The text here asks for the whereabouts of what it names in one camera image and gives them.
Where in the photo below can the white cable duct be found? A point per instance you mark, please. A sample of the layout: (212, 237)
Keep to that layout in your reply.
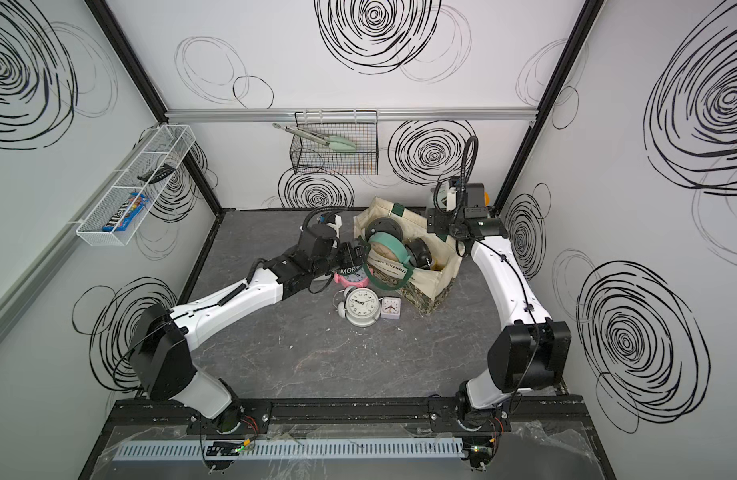
(327, 449)

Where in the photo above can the black remote control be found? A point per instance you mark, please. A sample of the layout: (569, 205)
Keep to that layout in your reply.
(157, 175)

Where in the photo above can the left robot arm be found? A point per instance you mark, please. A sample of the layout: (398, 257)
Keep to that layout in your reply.
(165, 337)

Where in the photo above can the blue candy packet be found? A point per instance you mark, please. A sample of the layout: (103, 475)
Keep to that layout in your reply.
(132, 206)

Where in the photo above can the cream canvas tote bag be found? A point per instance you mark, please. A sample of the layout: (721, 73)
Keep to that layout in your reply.
(424, 289)

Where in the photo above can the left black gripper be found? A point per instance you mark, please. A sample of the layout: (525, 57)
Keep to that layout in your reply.
(349, 261)

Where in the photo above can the white wire wall shelf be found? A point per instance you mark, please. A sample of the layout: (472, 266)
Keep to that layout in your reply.
(165, 144)

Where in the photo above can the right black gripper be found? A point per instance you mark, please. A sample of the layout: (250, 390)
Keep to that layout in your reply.
(438, 216)

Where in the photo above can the small black twin bell clock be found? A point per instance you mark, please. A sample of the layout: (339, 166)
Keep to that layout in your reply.
(420, 256)

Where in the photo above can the small white square clock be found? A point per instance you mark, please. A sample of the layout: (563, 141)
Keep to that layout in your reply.
(390, 308)

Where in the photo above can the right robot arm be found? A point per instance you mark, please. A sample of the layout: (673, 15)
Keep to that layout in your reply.
(531, 349)

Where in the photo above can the green kitchen tongs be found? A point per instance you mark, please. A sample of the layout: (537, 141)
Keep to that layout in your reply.
(334, 143)

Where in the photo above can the green round alarm clock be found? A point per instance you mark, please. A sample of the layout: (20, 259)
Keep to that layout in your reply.
(388, 256)

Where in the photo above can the pink round alarm clock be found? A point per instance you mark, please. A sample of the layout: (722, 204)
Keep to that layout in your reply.
(352, 277)

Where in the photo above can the white twin bell clock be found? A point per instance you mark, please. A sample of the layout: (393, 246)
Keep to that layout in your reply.
(358, 306)

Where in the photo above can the black wire basket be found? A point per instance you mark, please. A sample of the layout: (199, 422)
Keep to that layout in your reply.
(357, 125)

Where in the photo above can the clock face down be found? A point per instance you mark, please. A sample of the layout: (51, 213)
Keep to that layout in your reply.
(384, 225)

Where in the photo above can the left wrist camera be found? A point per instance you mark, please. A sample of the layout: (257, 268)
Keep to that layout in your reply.
(332, 220)

